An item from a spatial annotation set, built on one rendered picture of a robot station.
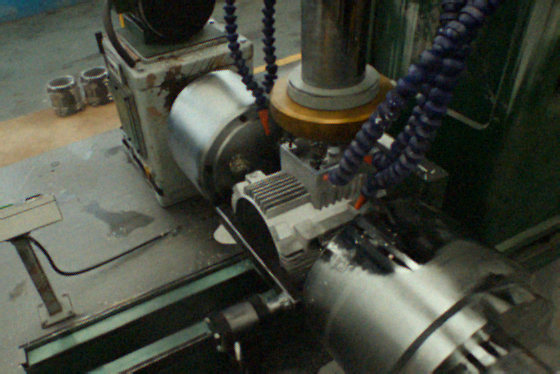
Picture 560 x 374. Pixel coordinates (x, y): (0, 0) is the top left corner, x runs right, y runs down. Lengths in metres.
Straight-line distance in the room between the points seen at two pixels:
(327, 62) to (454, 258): 0.29
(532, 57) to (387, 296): 0.36
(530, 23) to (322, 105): 0.26
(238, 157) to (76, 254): 0.49
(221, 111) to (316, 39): 0.28
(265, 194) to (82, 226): 0.63
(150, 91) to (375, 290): 0.69
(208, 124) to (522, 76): 0.49
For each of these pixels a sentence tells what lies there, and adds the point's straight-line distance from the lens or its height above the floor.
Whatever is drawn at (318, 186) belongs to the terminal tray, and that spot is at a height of 1.12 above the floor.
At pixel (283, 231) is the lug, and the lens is 0.73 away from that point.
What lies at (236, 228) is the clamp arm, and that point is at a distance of 0.82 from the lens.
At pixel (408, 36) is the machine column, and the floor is 1.26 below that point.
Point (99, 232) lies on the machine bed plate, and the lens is 1.24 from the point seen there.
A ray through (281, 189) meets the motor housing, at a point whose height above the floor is 1.11.
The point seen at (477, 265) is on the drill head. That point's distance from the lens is 0.60.
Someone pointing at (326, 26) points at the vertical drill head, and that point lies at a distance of 0.67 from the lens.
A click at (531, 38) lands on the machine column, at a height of 1.32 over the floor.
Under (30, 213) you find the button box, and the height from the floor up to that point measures 1.07.
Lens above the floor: 1.58
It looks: 40 degrees down
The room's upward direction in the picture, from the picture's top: 8 degrees counter-clockwise
